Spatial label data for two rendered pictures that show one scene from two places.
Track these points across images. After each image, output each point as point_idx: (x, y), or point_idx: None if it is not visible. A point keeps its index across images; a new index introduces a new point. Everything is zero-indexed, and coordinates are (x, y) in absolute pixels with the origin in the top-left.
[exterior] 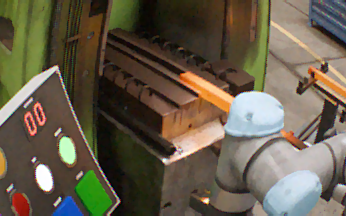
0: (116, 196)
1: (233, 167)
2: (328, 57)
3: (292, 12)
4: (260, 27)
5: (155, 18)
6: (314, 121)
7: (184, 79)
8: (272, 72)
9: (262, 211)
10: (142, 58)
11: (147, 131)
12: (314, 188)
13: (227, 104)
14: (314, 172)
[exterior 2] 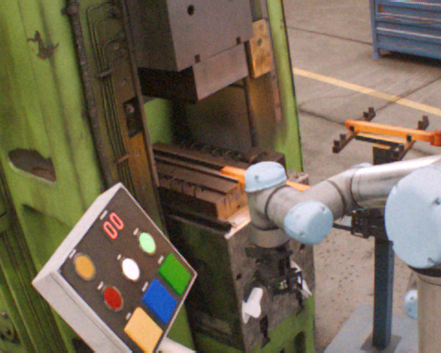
0: (193, 270)
1: (258, 211)
2: (408, 91)
3: (349, 50)
4: (285, 101)
5: (188, 125)
6: None
7: (224, 173)
8: (328, 140)
9: (353, 286)
10: (188, 165)
11: (207, 218)
12: (321, 211)
13: None
14: (319, 201)
